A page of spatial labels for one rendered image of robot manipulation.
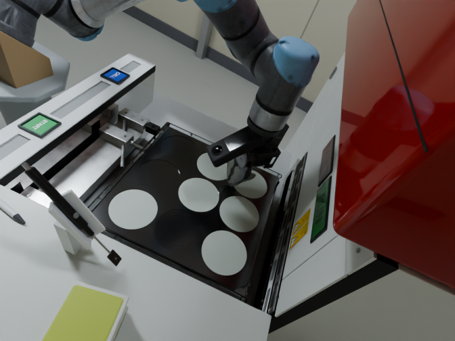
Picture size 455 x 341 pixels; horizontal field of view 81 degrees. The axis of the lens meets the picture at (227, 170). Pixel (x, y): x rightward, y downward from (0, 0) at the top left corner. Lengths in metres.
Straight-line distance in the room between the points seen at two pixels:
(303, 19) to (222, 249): 2.40
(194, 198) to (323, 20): 2.29
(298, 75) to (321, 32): 2.28
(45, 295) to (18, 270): 0.06
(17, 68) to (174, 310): 0.83
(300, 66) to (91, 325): 0.45
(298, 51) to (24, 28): 0.80
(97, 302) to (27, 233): 0.19
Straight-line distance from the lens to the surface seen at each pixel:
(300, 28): 2.77
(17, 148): 0.67
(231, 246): 0.60
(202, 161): 0.72
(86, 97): 0.78
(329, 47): 2.75
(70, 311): 0.41
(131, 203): 0.62
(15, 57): 1.02
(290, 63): 0.45
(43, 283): 0.50
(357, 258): 0.33
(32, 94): 1.03
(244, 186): 0.70
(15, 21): 1.02
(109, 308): 0.40
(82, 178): 0.69
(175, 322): 0.47
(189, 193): 0.65
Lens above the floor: 1.42
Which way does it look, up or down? 47 degrees down
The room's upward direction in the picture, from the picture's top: 23 degrees clockwise
